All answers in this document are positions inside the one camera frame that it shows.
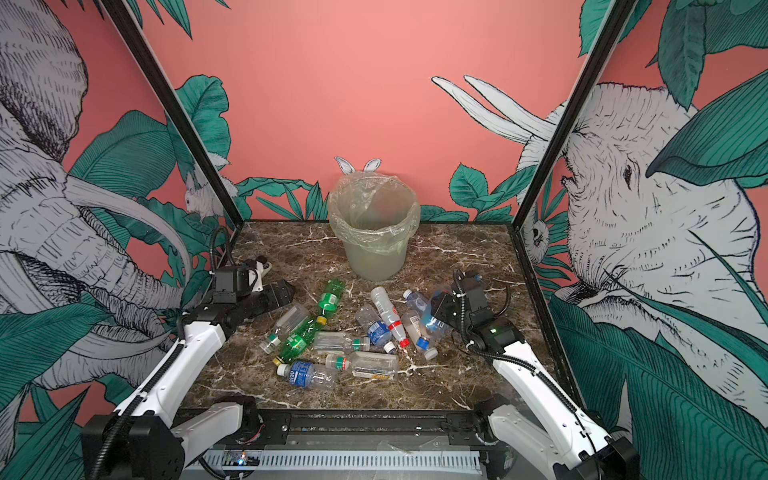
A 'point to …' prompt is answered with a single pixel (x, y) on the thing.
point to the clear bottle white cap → (422, 305)
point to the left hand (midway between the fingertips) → (283, 288)
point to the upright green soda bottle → (332, 292)
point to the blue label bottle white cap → (379, 332)
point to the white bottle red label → (388, 312)
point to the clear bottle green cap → (339, 342)
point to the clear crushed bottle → (289, 320)
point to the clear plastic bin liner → (373, 211)
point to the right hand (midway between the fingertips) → (432, 298)
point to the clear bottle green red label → (367, 365)
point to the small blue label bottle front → (303, 374)
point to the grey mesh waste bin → (369, 266)
